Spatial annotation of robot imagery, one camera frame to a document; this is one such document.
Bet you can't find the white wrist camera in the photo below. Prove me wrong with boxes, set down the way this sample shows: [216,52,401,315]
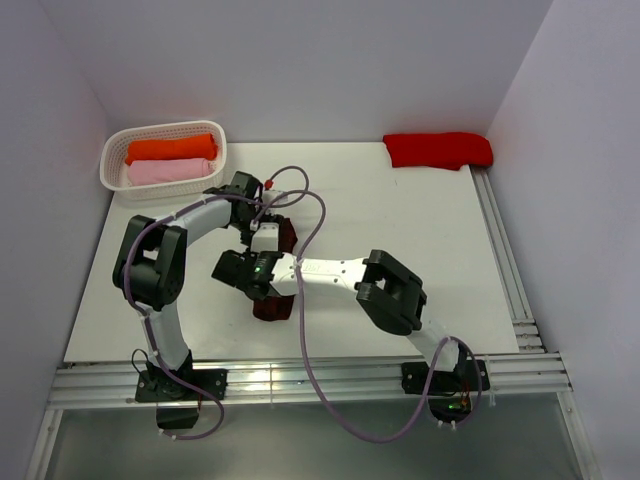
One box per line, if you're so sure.
[250,222,279,253]
[262,190,290,208]

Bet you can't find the aluminium front rail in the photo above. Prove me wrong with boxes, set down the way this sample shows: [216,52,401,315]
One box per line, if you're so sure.
[46,353,572,410]

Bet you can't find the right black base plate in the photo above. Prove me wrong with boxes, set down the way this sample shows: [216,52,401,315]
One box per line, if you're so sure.
[401,359,491,396]

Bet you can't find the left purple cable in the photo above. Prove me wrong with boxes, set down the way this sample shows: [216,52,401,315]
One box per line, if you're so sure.
[122,166,311,442]

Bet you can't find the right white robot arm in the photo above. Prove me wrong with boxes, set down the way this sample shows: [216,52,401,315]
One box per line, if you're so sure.
[212,250,468,390]

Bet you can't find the white plastic basket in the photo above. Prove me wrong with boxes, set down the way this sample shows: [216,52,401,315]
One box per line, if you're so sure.
[99,120,227,200]

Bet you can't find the dark red t-shirt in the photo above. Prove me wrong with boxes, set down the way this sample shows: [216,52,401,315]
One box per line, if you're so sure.
[252,217,298,322]

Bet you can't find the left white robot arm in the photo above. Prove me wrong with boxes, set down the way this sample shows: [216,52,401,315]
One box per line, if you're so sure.
[112,172,264,402]

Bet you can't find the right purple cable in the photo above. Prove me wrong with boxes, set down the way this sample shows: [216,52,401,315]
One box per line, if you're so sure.
[249,190,484,445]

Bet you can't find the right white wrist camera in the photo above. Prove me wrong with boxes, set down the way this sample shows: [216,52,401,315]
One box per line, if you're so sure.
[250,222,279,253]

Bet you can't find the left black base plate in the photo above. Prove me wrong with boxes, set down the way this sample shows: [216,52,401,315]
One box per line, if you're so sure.
[134,369,228,403]

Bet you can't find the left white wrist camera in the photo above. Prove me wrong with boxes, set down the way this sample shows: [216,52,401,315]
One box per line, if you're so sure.
[262,190,290,208]

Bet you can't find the orange rolled t-shirt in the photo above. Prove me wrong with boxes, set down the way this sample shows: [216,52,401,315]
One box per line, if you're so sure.
[125,134,218,166]

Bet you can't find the bright red folded t-shirt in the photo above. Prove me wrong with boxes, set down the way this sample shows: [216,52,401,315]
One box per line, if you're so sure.
[383,132,494,171]

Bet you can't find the purple cable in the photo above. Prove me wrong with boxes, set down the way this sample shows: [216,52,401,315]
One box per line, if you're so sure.
[249,190,484,445]
[122,166,311,442]

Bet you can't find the pink rolled t-shirt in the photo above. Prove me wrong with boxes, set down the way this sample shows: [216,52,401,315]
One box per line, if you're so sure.
[127,158,214,186]

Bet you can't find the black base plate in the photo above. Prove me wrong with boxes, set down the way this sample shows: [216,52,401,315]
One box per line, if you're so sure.
[401,359,491,396]
[134,369,228,403]

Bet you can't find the aluminium side rail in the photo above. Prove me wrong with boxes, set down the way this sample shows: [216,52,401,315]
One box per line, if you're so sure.
[471,167,546,354]

